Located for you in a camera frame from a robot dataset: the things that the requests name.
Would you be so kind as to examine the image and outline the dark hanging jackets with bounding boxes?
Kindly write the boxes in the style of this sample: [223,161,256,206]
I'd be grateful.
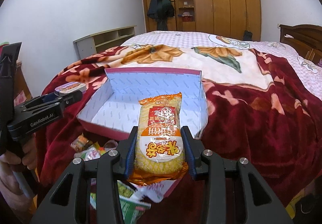
[147,0,175,31]

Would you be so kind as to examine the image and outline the orange rice cracker packet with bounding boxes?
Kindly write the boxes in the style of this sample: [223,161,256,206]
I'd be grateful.
[128,93,188,186]

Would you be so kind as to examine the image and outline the pink cardboard box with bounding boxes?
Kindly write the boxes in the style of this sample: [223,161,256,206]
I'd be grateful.
[76,67,209,141]

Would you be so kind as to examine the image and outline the wooden headboard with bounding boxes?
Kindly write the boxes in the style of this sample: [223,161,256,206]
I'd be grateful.
[279,25,322,64]

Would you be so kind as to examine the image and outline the pink white jelly pouch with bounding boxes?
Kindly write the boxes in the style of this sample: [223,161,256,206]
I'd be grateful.
[133,179,180,203]

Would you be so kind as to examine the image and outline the burger gummy candy packet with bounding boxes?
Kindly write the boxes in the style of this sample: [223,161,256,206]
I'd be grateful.
[70,134,93,153]

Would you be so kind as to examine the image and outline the grey low bookshelf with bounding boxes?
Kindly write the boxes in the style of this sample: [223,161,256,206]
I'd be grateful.
[73,26,136,60]

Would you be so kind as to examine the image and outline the person's left hand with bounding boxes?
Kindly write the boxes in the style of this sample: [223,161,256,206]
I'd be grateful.
[1,136,37,212]

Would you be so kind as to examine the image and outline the green snack packet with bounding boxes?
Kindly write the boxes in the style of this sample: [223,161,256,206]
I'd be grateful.
[89,180,152,224]

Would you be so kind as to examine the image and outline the red floral fleece blanket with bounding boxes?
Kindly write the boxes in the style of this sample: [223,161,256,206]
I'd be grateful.
[35,50,321,205]

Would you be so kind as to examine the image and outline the purple cartoon candy tin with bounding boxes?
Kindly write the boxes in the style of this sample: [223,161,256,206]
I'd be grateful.
[55,82,86,96]

